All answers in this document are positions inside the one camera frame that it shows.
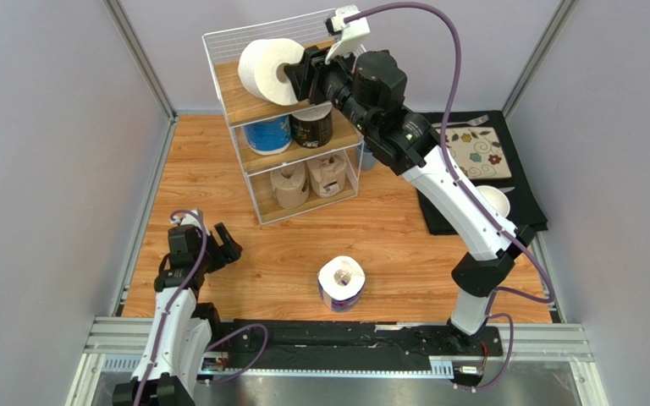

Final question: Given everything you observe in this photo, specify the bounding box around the black paper roll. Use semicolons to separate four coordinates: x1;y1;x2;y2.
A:
289;103;333;149

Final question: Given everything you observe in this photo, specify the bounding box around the blue plastic cup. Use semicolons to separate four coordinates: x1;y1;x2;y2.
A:
360;144;377;171

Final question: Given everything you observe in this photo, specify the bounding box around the black cloth placemat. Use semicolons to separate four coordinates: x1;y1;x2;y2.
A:
415;110;549;236

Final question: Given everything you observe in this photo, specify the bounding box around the blue white roll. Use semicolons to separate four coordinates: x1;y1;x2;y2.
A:
317;255;366;313

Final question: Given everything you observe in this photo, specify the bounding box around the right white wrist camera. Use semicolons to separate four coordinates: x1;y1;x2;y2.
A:
325;4;370;64

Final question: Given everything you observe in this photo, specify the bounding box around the brown paper roll front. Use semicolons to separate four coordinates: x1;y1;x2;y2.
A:
306;154;348;198

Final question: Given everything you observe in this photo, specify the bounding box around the white orange bowl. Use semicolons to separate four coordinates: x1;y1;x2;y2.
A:
476;185;511;217

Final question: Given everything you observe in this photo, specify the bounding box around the silver fork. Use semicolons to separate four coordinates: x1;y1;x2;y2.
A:
445;114;489;127

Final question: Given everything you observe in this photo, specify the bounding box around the floral square plate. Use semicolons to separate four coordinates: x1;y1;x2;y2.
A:
445;127;512;180

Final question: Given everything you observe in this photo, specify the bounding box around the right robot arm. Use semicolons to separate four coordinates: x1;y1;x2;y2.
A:
284;47;530;336

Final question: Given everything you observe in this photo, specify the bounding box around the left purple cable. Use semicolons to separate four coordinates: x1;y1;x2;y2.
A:
132;208;270;406

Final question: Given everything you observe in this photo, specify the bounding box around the blue patterned roll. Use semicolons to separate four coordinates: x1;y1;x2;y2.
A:
243;116;292;156

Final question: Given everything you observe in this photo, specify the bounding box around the white wire wooden shelf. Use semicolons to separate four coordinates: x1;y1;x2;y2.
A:
202;8;362;224

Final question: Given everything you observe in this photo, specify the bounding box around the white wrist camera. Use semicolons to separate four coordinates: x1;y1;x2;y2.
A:
325;4;370;64
169;208;203;230

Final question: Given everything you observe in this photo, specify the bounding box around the plain white paper roll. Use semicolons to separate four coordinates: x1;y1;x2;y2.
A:
238;38;305;106

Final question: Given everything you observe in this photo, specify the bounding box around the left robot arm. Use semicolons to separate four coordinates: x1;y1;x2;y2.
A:
112;220;242;405

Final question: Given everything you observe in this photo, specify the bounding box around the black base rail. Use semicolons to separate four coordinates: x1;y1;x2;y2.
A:
200;319;507;372

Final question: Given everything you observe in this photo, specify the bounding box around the brown paper roll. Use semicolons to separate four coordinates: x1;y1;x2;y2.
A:
306;154;348;198
270;162;311;209

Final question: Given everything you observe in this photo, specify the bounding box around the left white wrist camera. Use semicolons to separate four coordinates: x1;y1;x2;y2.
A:
169;208;203;230

